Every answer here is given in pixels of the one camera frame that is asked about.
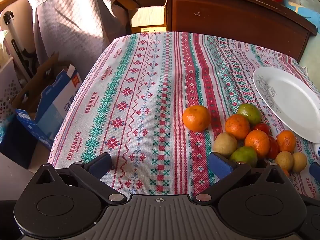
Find dark wooden cabinet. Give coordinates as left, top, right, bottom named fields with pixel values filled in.
left=158, top=0, right=318, bottom=63

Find brown longan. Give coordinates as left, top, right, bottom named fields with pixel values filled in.
left=274, top=151, right=295, bottom=171
left=292, top=152, right=307, bottom=173
left=213, top=132, right=238, bottom=158

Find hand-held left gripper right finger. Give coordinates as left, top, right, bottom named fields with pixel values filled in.
left=194, top=151, right=292, bottom=203

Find white plate with flower drawing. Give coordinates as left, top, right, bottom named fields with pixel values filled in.
left=252, top=67, right=320, bottom=144

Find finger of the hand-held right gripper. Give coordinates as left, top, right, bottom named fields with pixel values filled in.
left=309, top=162, right=320, bottom=179

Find blue printed shirt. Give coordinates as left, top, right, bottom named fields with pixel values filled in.
left=282, top=0, right=320, bottom=34

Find grey folding trolley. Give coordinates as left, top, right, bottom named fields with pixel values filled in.
left=3, top=10, right=38, bottom=78

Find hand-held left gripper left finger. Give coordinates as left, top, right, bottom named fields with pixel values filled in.
left=32, top=152, right=127, bottom=204

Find white perforated basket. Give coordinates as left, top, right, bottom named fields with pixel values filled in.
left=0, top=56, right=23, bottom=140

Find open cardboard box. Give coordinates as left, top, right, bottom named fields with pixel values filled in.
left=116, top=0, right=168, bottom=34

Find blue printed cardboard box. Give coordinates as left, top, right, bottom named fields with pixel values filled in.
left=11, top=52, right=83, bottom=150

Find pale green sofa cushion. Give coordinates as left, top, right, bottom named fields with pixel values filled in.
left=299, top=36, right=320, bottom=68

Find red cherry tomato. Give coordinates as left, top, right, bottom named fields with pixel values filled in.
left=267, top=136, right=280, bottom=160
left=253, top=122, right=271, bottom=135

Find pale checked curtain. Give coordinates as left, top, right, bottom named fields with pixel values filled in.
left=25, top=0, right=133, bottom=79

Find green guava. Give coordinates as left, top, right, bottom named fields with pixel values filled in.
left=236, top=103, right=262, bottom=126
left=229, top=146, right=258, bottom=167

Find patterned red green tablecloth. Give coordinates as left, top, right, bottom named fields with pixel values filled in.
left=47, top=31, right=320, bottom=200

